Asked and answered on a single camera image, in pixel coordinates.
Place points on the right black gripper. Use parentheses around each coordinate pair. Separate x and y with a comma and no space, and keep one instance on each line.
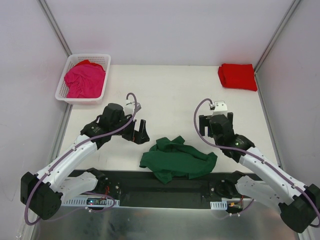
(205,122)

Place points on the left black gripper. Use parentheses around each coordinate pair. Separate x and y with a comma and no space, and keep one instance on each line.
(133,131)

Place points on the green t-shirt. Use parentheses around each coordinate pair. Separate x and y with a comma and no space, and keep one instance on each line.
(172,158)

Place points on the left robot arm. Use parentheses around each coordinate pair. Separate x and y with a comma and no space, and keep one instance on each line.
(44,192)

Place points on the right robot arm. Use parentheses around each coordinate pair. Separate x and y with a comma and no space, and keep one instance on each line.
(297,204)

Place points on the folded red t-shirt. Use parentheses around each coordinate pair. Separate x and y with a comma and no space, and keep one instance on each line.
(237,76)

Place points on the pink t-shirt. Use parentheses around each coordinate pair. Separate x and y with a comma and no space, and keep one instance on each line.
(85,80)

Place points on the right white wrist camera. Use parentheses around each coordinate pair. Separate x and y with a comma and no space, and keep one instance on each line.
(219,108)

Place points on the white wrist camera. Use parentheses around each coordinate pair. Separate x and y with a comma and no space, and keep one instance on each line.
(131,107)
(219,108)

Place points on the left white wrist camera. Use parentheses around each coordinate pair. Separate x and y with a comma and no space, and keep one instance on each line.
(131,107)

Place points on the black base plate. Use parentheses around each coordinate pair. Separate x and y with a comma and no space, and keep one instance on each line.
(143,189)

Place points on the aluminium rail front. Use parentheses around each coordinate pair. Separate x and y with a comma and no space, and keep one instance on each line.
(278,190)

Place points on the right slotted cable duct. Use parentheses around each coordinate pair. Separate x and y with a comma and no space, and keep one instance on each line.
(219,205)

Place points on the slotted cable duct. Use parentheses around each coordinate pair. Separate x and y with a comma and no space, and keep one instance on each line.
(219,205)
(94,202)

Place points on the left slotted cable duct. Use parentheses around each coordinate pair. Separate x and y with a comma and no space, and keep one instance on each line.
(94,202)

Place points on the right aluminium corner post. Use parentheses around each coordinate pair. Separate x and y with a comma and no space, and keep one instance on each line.
(280,28)

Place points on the aluminium corner post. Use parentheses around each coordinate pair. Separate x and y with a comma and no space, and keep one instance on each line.
(280,28)
(55,26)

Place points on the left aluminium corner post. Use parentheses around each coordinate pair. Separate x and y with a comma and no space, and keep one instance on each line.
(55,26)

